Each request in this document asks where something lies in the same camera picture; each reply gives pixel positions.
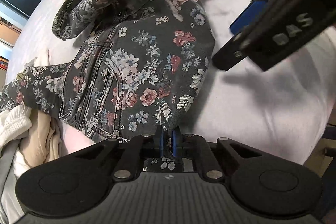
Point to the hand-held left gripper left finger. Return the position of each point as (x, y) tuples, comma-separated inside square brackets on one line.
[(160, 141)]

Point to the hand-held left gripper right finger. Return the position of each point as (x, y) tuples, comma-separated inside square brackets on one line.
[(175, 144)]

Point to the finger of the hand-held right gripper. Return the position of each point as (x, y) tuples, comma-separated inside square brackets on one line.
[(249, 15)]

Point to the dark floral pants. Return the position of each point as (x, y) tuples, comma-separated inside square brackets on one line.
[(144, 56)]

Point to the bed with pink dotted sheet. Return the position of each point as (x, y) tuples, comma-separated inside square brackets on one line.
[(249, 108)]

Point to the light grey garment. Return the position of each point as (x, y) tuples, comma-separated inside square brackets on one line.
[(5, 174)]

